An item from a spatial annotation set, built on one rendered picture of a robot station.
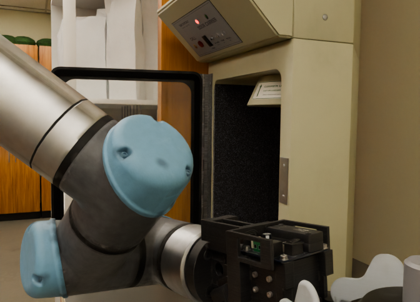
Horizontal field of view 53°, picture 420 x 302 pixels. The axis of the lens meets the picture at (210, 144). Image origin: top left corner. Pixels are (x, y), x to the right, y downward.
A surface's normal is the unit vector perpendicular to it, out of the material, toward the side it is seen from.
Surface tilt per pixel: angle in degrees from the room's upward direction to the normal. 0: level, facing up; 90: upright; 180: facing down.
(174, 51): 90
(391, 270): 84
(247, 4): 135
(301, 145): 90
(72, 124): 66
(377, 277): 84
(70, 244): 103
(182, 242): 44
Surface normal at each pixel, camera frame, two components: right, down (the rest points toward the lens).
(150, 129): 0.51, -0.63
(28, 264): -0.80, -0.09
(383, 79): -0.92, 0.01
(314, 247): 0.61, -0.03
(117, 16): 0.07, -0.04
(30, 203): 0.39, 0.07
